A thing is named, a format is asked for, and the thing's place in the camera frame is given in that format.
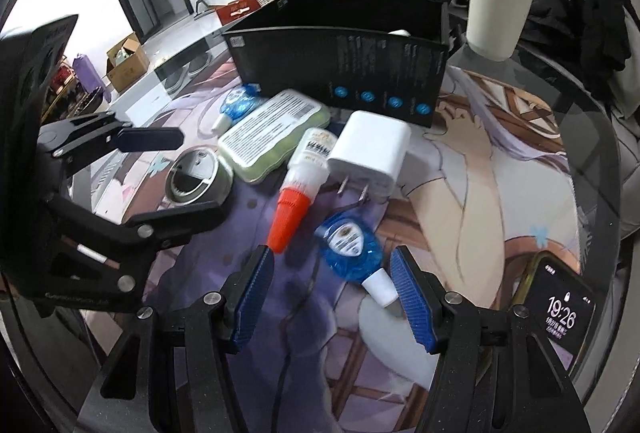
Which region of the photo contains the white charger plug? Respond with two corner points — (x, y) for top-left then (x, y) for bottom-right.
(326, 110), (412, 210)

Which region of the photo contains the glue bottle with orange cap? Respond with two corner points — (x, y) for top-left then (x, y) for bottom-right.
(266, 127), (337, 255)

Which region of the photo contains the printed table mat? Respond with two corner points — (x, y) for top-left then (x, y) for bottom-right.
(70, 53), (583, 433)

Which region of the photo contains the smartphone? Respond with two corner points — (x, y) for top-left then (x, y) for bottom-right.
(510, 250), (598, 376)

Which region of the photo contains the white cup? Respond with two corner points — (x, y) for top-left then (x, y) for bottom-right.
(466, 0), (537, 62)

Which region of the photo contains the purple rolled mat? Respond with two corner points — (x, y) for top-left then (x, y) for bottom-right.
(72, 54), (105, 103)

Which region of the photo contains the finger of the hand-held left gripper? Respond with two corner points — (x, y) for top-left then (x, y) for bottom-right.
(25, 194), (234, 314)
(40, 110), (184, 175)

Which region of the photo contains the red box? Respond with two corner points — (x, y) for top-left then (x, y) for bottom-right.
(215, 0), (262, 25)

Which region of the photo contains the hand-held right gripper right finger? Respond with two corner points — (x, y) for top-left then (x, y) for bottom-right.
(390, 245), (586, 433)

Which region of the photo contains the green pack with white label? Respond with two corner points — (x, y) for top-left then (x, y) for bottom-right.
(217, 88), (332, 185)

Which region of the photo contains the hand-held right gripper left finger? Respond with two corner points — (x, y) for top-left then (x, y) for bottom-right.
(100, 243), (276, 433)

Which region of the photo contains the round metal tin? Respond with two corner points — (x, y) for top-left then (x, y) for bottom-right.
(165, 149), (235, 209)

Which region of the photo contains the cardboard box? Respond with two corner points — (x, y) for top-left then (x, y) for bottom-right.
(105, 32), (151, 94)

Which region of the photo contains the black storage box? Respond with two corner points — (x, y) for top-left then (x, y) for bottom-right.
(221, 0), (451, 129)

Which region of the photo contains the blue correction tape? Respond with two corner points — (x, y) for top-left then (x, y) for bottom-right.
(319, 212), (401, 308)
(210, 83), (264, 134)

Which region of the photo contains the shoe rack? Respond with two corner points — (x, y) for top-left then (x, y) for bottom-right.
(40, 56), (103, 126)

